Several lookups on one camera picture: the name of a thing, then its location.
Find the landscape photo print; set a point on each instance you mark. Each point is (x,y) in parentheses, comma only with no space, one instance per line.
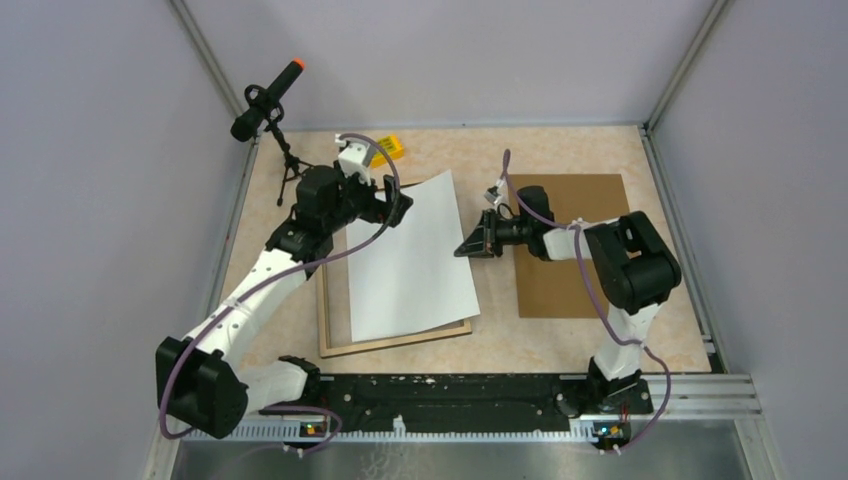
(408,280)

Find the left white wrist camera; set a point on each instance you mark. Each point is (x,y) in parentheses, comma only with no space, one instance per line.
(355,156)

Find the aluminium frame rail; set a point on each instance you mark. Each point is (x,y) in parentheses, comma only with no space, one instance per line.
(686,397)

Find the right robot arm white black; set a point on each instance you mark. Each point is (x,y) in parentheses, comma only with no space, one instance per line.
(628,273)

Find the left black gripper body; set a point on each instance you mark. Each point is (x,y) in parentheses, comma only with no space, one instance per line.
(359,200)

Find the wooden picture frame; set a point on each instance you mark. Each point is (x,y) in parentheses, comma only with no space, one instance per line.
(334,326)

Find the small black tripod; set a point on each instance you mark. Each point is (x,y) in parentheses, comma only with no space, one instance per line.
(294,166)

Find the black microphone orange tip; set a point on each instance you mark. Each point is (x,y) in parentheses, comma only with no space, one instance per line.
(264,103)

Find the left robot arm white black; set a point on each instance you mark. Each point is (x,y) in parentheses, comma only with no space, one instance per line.
(200,384)

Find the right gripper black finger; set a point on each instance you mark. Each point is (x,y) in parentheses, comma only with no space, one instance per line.
(476,245)
(490,220)

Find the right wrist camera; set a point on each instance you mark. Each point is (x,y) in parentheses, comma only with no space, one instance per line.
(493,195)

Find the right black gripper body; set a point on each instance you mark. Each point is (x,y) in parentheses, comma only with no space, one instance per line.
(510,232)

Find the brown cardboard backing board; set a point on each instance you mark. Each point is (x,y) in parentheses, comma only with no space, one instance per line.
(556,289)

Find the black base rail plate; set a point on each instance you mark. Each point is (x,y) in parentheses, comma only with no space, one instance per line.
(470,403)

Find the yellow green toy block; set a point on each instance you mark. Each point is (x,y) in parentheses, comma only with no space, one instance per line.
(392,146)

